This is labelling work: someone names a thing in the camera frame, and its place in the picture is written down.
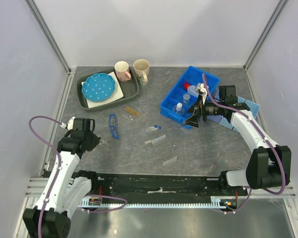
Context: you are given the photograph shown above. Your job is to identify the lavender divider box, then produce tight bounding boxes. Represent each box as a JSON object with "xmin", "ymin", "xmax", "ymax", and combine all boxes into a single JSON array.
[{"xmin": 207, "ymin": 92, "xmax": 260, "ymax": 132}]

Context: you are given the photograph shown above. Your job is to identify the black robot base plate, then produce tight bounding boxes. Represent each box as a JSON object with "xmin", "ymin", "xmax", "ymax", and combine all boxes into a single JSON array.
[{"xmin": 71, "ymin": 171, "xmax": 248, "ymax": 204}]

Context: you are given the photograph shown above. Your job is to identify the blue compartment bin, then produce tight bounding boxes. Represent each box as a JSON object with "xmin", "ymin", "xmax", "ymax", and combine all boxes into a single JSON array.
[{"xmin": 160, "ymin": 66, "xmax": 220, "ymax": 128}]

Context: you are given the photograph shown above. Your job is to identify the red cap wash bottle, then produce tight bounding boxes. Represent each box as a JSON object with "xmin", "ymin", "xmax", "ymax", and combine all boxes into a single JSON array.
[{"xmin": 184, "ymin": 82, "xmax": 199, "ymax": 98}]

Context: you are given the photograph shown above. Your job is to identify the slotted cable duct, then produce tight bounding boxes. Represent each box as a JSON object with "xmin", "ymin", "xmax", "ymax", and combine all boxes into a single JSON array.
[{"xmin": 78, "ymin": 197, "xmax": 237, "ymax": 210}]

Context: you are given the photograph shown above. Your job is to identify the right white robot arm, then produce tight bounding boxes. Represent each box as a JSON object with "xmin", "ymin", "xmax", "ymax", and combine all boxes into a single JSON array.
[{"xmin": 184, "ymin": 100, "xmax": 292, "ymax": 195}]

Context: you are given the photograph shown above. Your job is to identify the tan bottle brush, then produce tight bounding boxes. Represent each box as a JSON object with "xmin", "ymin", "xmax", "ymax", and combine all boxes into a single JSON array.
[{"xmin": 124, "ymin": 107, "xmax": 148, "ymax": 121}]

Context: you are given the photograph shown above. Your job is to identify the grey serving tray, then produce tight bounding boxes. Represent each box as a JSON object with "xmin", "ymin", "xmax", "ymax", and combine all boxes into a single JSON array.
[{"xmin": 77, "ymin": 68, "xmax": 139, "ymax": 112}]

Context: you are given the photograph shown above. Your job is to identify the small glass stoppered bottle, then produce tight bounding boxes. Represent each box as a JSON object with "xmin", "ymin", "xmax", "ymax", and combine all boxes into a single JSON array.
[{"xmin": 182, "ymin": 93, "xmax": 191, "ymax": 106}]

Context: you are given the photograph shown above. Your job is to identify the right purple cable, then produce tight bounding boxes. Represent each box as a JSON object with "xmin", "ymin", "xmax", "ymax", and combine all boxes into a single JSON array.
[{"xmin": 202, "ymin": 73, "xmax": 289, "ymax": 215}]

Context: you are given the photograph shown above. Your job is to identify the clear test tube rack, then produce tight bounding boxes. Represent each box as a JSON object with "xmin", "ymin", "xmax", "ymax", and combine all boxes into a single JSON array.
[{"xmin": 151, "ymin": 135, "xmax": 177, "ymax": 166}]

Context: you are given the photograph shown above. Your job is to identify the white square plate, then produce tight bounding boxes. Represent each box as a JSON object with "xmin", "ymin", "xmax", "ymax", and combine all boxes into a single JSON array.
[{"xmin": 79, "ymin": 72, "xmax": 124, "ymax": 109}]

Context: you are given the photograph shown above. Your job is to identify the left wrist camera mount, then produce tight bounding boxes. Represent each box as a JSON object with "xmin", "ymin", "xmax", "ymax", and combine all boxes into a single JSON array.
[{"xmin": 60, "ymin": 117, "xmax": 95, "ymax": 132}]

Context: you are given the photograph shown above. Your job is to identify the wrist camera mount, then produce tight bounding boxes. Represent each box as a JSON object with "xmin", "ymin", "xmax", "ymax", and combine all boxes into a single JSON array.
[
  {"xmin": 195, "ymin": 83, "xmax": 238, "ymax": 105},
  {"xmin": 60, "ymin": 117, "xmax": 95, "ymax": 132}
]

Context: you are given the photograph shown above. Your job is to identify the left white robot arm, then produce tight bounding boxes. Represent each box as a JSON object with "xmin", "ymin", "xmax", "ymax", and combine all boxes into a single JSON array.
[{"xmin": 22, "ymin": 131, "xmax": 101, "ymax": 238}]

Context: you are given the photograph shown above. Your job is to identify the blue safety glasses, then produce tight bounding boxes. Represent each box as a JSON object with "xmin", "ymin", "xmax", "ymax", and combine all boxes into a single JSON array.
[{"xmin": 109, "ymin": 114, "xmax": 120, "ymax": 139}]

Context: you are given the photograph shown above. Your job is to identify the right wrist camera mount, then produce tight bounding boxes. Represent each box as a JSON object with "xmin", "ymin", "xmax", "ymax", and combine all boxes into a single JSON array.
[{"xmin": 195, "ymin": 83, "xmax": 238, "ymax": 105}]

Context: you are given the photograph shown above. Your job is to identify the round glass flask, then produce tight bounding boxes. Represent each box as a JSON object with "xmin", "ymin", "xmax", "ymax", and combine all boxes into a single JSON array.
[{"xmin": 172, "ymin": 103, "xmax": 184, "ymax": 116}]

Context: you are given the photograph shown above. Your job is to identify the pink mug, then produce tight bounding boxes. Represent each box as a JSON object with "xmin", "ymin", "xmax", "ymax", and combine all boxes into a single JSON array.
[{"xmin": 114, "ymin": 61, "xmax": 131, "ymax": 82}]

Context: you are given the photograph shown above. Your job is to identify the beige floral mug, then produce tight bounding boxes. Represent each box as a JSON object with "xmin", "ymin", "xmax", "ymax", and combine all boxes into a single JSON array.
[{"xmin": 133, "ymin": 59, "xmax": 150, "ymax": 86}]

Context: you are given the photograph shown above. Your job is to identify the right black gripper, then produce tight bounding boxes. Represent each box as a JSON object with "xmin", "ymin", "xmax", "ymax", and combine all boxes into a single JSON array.
[{"xmin": 182, "ymin": 94, "xmax": 224, "ymax": 128}]

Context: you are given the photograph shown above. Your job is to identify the blue polka dot plate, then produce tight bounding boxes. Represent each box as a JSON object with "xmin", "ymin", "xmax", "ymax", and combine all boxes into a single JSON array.
[{"xmin": 81, "ymin": 73, "xmax": 116, "ymax": 102}]

